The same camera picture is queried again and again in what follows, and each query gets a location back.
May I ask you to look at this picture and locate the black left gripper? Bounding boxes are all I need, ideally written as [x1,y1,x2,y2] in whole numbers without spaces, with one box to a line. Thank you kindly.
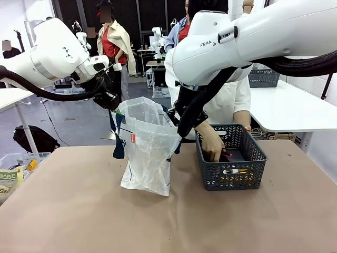
[92,90,120,111]

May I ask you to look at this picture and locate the background desk with equipment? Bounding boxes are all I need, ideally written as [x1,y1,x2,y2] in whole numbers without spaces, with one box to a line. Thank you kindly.
[145,60,166,89]

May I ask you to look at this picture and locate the dark grey plastic basket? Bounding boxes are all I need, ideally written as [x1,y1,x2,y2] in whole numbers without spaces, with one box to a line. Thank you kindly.
[194,123,269,191]

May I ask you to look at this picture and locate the translucent shopping bag navy handles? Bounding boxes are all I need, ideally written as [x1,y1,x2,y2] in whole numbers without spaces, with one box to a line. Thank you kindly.
[109,96,183,197]

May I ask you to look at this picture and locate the person's right hand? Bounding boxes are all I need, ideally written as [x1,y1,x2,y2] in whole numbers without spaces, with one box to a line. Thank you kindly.
[201,130,226,162]

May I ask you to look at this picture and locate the mannequin blue shirt red top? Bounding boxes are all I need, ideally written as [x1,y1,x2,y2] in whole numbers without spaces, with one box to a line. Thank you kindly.
[164,0,192,55]

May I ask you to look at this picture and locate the person white coat dark trousers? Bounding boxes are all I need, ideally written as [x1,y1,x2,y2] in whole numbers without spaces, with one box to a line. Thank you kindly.
[164,47,252,125]

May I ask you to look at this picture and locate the bystander in black shirt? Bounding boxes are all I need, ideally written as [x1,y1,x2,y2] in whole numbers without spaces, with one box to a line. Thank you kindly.
[1,39,22,60]

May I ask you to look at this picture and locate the mannequin beige jacket red shirt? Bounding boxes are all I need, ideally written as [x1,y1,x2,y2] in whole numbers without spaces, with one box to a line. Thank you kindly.
[95,0,138,104]

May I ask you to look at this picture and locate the black backpack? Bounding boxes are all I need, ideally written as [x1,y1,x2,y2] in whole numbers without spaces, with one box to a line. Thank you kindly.
[13,125,61,154]

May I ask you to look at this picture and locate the clear plastic bin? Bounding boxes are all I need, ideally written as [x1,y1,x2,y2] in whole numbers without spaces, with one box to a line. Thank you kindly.
[0,151,52,183]

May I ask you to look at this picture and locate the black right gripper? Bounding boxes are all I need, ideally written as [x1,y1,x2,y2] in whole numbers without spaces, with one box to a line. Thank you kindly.
[166,86,209,129]

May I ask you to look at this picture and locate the black floor cable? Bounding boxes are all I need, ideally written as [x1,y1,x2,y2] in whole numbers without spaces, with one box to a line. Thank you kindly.
[41,96,70,146]

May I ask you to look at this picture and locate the beige green food package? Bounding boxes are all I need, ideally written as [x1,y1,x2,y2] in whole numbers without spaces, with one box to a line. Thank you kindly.
[0,166,25,188]
[0,184,17,204]

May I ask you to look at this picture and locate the yellow black packaged item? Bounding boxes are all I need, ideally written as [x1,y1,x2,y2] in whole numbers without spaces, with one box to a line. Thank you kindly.
[222,168,249,176]

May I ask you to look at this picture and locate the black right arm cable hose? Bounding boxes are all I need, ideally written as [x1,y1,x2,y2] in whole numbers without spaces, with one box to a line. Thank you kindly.
[177,51,337,138]

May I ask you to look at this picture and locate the white table frame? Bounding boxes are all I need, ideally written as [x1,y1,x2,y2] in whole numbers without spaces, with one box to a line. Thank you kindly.
[249,79,337,153]

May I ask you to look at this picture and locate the person's right forearm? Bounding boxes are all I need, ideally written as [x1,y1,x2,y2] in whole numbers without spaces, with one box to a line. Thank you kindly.
[195,122,220,141]

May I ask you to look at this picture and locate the person's left forearm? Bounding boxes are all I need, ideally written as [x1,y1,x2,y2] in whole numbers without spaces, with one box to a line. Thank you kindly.
[233,110,251,130]

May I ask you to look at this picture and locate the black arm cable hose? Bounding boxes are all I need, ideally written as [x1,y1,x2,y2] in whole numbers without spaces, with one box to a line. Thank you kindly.
[177,51,337,138]
[0,65,106,102]

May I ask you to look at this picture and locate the grey mesh storage basket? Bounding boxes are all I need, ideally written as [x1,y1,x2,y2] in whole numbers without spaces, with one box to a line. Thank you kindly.
[247,69,281,89]

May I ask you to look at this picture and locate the white table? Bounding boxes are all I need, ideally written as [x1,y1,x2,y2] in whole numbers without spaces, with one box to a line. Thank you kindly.
[0,87,43,157]

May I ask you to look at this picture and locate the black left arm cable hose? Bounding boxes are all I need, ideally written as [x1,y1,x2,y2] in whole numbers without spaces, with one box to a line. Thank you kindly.
[0,65,106,102]

